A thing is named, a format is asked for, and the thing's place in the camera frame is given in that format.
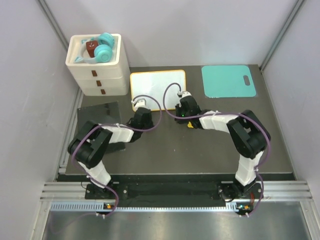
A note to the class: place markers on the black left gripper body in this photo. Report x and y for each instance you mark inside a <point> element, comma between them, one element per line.
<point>148,124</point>

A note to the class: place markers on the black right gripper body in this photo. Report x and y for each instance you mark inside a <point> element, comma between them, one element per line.
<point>181,112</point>

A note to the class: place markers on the yellow bone shaped eraser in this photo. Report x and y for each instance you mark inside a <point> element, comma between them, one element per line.
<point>189,125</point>

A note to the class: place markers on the yellow framed whiteboard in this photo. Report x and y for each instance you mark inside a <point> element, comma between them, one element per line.
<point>155,84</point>

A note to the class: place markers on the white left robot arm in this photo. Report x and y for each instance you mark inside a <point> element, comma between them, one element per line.
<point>91,143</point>

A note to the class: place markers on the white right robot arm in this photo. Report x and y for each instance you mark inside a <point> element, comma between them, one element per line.
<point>249,136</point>

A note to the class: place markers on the black mat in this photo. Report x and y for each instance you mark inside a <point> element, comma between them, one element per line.
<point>106,113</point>

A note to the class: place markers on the teal cutting board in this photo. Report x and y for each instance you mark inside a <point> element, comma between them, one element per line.
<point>228,81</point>

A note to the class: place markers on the white drawer storage box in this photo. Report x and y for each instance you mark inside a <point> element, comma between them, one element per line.
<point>101,79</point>

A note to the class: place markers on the teal headphones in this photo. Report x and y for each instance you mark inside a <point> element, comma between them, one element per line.
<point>103,52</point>

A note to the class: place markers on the brown cube toy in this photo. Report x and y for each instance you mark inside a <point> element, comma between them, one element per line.
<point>91,46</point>

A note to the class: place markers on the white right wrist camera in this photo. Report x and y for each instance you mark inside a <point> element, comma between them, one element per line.
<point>183,94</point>

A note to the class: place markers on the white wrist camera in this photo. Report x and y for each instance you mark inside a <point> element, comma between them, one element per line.
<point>140,103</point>
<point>183,94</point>

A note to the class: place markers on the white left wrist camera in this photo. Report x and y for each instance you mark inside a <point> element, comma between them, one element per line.
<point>140,103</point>

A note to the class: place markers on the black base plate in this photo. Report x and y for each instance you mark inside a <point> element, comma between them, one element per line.
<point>181,194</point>

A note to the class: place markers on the grey slotted cable duct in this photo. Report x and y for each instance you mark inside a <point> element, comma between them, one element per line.
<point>68,206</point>

